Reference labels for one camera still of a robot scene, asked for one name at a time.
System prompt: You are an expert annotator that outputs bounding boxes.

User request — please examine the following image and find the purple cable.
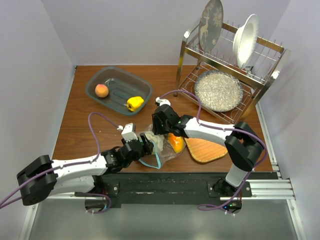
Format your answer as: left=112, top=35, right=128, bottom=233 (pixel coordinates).
left=0, top=112, right=125, bottom=216
left=159, top=89, right=269, bottom=212

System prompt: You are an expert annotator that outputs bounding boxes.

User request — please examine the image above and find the speckled blue rimmed plate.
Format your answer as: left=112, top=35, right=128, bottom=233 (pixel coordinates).
left=194, top=70, right=244, bottom=113

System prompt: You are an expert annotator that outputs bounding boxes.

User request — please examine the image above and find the clear zip top bag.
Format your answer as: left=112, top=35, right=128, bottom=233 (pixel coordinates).
left=138, top=124, right=186, bottom=170

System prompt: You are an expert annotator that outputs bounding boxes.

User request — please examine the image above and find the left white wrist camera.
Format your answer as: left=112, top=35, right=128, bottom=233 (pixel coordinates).
left=121, top=123, right=138, bottom=143

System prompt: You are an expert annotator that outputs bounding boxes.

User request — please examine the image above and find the metal dish rack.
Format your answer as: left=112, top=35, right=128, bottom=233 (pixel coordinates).
left=175, top=21, right=291, bottom=124

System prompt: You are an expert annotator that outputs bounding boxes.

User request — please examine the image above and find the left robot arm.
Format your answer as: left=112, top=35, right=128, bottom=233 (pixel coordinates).
left=16, top=133, right=156, bottom=206

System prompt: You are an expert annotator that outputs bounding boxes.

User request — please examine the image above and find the white fake cauliflower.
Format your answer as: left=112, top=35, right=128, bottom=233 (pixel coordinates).
left=145, top=131, right=165, bottom=151

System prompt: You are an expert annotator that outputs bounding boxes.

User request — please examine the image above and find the yellow fake bell pepper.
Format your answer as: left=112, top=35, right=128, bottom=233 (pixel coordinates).
left=126, top=96, right=145, bottom=112

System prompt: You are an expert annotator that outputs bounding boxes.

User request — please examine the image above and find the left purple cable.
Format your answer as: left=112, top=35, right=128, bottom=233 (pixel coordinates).
left=0, top=112, right=125, bottom=216

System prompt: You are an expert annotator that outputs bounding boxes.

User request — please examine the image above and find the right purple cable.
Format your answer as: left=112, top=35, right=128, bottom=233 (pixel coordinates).
left=159, top=89, right=269, bottom=212

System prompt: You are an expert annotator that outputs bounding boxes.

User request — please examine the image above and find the orange fake fruit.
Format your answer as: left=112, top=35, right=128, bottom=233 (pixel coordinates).
left=167, top=133, right=185, bottom=154

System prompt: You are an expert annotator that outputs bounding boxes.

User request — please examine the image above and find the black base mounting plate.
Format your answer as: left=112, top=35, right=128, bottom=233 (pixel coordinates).
left=74, top=171, right=253, bottom=209

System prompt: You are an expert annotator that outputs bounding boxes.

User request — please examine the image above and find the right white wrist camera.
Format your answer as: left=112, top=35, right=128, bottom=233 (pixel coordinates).
left=155, top=97, right=171, bottom=107

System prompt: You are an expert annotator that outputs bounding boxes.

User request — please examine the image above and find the clear glass container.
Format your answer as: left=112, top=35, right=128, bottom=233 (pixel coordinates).
left=85, top=66, right=153, bottom=116

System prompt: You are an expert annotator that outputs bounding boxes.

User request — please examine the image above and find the fake brown egg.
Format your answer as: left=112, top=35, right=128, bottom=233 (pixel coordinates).
left=94, top=84, right=109, bottom=98

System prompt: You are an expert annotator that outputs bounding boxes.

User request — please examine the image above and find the white bowl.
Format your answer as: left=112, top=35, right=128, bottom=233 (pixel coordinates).
left=232, top=14, right=259, bottom=70

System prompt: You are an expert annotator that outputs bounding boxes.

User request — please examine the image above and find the aluminium frame rail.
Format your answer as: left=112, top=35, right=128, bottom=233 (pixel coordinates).
left=20, top=172, right=306, bottom=240

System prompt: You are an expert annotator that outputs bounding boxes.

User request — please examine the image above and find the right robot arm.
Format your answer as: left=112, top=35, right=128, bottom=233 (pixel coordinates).
left=152, top=104, right=268, bottom=197

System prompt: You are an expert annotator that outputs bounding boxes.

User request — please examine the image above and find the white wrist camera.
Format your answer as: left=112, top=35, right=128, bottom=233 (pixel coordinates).
left=121, top=123, right=138, bottom=143
left=155, top=97, right=171, bottom=107

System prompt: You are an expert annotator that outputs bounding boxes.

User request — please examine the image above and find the woven bamboo tray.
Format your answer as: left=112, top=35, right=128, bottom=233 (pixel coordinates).
left=184, top=138, right=228, bottom=164

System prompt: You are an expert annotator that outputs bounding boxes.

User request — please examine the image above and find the grey reindeer plate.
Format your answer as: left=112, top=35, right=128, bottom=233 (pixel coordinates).
left=198, top=0, right=224, bottom=53

